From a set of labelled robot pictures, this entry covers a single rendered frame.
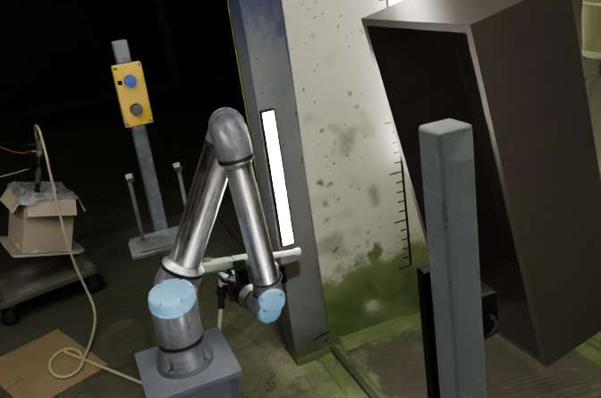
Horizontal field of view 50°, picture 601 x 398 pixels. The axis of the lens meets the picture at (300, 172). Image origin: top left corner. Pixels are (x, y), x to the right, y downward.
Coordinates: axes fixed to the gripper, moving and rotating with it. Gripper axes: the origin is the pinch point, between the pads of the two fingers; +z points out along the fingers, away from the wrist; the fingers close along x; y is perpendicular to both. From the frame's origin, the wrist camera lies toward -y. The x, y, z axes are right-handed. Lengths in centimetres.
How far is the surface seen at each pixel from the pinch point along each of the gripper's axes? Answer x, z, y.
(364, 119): 73, 8, -58
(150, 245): -17.2, 32.3, -0.9
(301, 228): 47.3, 12.7, -7.0
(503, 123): 32, -96, -78
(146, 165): -13, 49, -32
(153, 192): -10, 48, -19
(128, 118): -23, 46, -53
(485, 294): -51, -158, -70
